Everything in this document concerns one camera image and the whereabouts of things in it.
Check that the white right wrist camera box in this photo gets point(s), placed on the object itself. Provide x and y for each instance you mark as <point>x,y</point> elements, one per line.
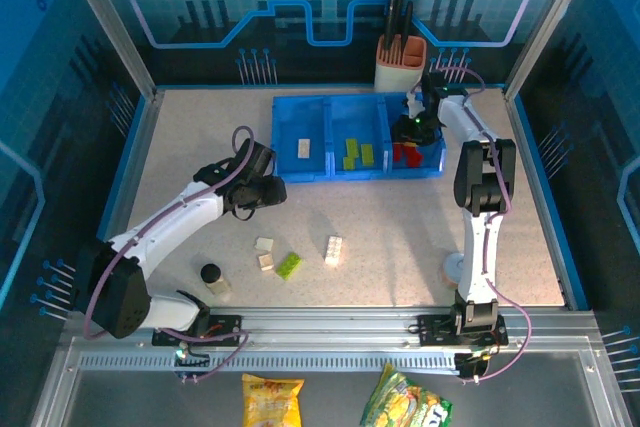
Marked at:
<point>412,106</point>

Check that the long white lego brick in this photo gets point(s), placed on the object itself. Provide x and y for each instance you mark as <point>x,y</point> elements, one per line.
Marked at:
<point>304,147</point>
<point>333,250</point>

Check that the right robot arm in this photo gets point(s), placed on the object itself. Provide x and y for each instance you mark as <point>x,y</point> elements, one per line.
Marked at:
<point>475,247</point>

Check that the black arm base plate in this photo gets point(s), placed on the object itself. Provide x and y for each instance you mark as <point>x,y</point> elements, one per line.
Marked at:
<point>165,336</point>
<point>430,331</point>

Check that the yellow snack bag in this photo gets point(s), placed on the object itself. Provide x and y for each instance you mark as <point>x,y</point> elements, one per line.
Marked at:
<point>272,399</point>

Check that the small white lego brick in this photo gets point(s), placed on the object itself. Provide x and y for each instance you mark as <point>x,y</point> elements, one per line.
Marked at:
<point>266,262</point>
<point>264,244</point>

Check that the aluminium rail beam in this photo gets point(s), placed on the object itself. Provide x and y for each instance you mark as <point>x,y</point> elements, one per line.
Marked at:
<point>325,327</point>

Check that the white orange knife holder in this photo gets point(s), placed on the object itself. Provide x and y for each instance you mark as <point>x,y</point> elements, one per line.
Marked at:
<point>397,74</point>

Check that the green snack bag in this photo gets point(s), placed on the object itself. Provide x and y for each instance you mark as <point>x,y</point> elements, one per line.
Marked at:
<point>402,402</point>

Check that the glass jar black lid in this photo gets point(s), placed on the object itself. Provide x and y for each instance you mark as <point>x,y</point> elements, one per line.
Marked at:
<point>212,273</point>

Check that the long green lego brick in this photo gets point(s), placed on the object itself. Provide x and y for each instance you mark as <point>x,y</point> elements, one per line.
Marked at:
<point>367,153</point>
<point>348,163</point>
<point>288,266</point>
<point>352,147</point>

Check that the aluminium frame post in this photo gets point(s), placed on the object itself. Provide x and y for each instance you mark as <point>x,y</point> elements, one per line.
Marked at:
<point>547,22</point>
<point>112,22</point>

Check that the long red lego brick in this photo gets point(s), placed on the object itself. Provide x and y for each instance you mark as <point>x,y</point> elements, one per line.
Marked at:
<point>398,155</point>
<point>416,159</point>

